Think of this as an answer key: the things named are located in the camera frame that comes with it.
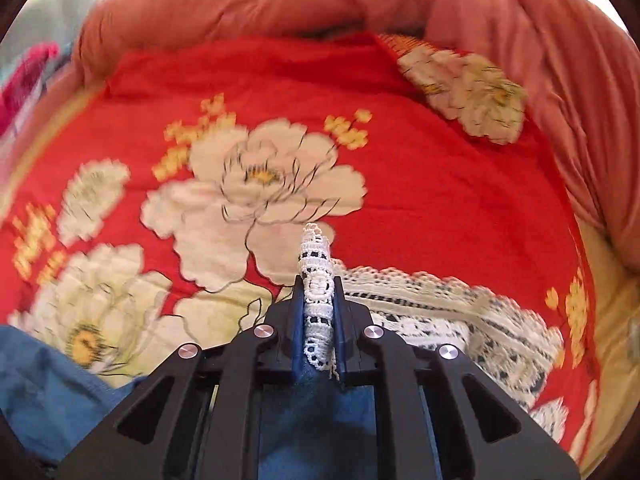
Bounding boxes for blue denim lace-trimmed shorts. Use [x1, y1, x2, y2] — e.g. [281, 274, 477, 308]
[0, 223, 572, 480]

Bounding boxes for magenta clothing pile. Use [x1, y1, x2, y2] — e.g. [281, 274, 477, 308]
[1, 42, 60, 136]

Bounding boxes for tan mattress sheet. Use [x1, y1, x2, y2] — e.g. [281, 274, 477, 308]
[578, 220, 639, 479]

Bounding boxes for red floral bed sheet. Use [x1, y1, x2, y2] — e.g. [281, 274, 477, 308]
[1, 35, 599, 458]

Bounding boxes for salmon pink quilt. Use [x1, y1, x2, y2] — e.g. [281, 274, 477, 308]
[72, 0, 639, 269]

